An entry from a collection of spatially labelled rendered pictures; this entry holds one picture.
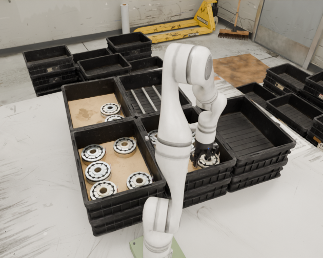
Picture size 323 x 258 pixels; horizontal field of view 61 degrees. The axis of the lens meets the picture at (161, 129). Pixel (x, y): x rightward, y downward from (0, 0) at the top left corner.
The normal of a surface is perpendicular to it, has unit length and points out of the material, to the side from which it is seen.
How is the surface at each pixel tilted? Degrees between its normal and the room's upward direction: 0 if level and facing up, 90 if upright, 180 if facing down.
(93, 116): 0
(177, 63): 66
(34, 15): 90
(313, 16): 90
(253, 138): 0
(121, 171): 0
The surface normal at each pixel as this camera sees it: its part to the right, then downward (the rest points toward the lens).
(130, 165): 0.02, -0.76
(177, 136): 0.11, 0.11
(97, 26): 0.47, 0.58
